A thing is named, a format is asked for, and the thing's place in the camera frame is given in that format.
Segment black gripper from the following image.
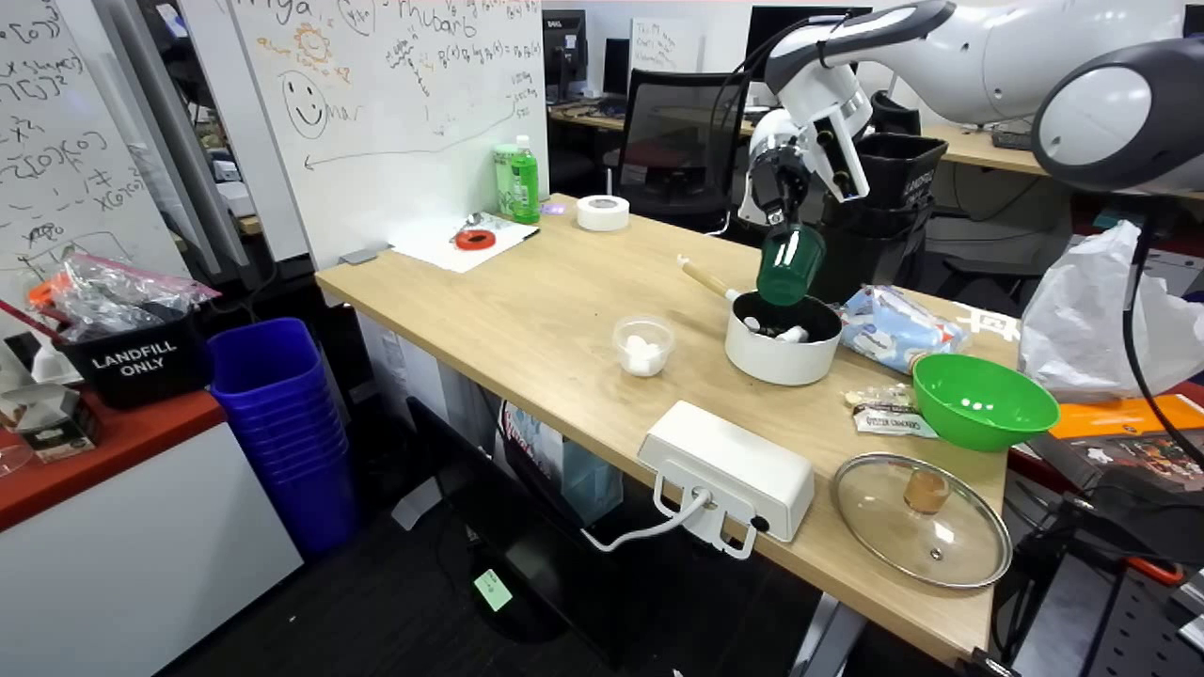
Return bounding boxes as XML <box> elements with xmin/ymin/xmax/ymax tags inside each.
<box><xmin>744</xmin><ymin>109</ymin><xmax>817</xmax><ymax>225</ymax></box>

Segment dark green plastic cup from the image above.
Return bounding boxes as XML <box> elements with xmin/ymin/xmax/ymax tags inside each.
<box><xmin>756</xmin><ymin>225</ymin><xmax>827</xmax><ymax>304</ymax></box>

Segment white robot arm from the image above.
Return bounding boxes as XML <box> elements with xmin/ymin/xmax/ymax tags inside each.
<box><xmin>737</xmin><ymin>0</ymin><xmax>1204</xmax><ymax>225</ymax></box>

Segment glass pot lid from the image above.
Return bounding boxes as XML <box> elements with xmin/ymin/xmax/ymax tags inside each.
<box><xmin>832</xmin><ymin>454</ymin><xmax>1010</xmax><ymax>590</ymax></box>

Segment black office chair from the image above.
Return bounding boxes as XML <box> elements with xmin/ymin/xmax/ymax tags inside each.
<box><xmin>617</xmin><ymin>71</ymin><xmax>744</xmax><ymax>234</ymax></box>

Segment white tape roll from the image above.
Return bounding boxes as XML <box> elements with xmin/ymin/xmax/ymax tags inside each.
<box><xmin>574</xmin><ymin>197</ymin><xmax>629</xmax><ymax>234</ymax></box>

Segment blue white snack bag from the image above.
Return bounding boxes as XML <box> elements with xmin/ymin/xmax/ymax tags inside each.
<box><xmin>837</xmin><ymin>285</ymin><xmax>971</xmax><ymax>371</ymax></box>

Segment small clear plastic container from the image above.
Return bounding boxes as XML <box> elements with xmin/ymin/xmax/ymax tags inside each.
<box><xmin>614</xmin><ymin>316</ymin><xmax>673</xmax><ymax>376</ymax></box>

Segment small clear snack packet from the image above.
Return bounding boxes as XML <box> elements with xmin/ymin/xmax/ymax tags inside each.
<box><xmin>845</xmin><ymin>385</ymin><xmax>928</xmax><ymax>435</ymax></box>

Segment green soap bottle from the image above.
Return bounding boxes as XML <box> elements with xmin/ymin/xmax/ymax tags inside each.
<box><xmin>492</xmin><ymin>136</ymin><xmax>541</xmax><ymax>225</ymax></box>

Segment bright green plastic bowl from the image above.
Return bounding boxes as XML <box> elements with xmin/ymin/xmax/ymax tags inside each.
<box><xmin>911</xmin><ymin>354</ymin><xmax>1057</xmax><ymax>452</ymax></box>

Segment red tape roll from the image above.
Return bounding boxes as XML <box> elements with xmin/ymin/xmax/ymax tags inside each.
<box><xmin>450</xmin><ymin>225</ymin><xmax>497</xmax><ymax>254</ymax></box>

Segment white rectangular box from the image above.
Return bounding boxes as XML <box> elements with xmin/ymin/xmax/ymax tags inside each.
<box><xmin>635</xmin><ymin>404</ymin><xmax>817</xmax><ymax>562</ymax></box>

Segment white plastic bag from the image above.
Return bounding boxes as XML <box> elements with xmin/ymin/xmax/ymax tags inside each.
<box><xmin>1019</xmin><ymin>222</ymin><xmax>1204</xmax><ymax>400</ymax></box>

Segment large whiteboard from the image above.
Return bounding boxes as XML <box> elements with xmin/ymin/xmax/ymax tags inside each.
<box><xmin>224</xmin><ymin>0</ymin><xmax>545</xmax><ymax>266</ymax></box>

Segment orange folder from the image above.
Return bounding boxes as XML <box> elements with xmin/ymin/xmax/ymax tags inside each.
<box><xmin>1052</xmin><ymin>395</ymin><xmax>1204</xmax><ymax>442</ymax></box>

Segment stacked blue bins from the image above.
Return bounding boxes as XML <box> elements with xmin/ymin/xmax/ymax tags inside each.
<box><xmin>208</xmin><ymin>316</ymin><xmax>358</xmax><ymax>556</ymax></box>

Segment black landfill bin on shelf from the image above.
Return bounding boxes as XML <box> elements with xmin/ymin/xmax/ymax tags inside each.
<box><xmin>62</xmin><ymin>321</ymin><xmax>209</xmax><ymax>410</ymax></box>

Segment red top white cabinet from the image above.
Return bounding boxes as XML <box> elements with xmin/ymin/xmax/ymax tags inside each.
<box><xmin>0</xmin><ymin>393</ymin><xmax>302</xmax><ymax>677</ymax></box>

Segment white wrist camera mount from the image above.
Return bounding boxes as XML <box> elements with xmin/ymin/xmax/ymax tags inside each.
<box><xmin>783</xmin><ymin>66</ymin><xmax>874</xmax><ymax>202</ymax></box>

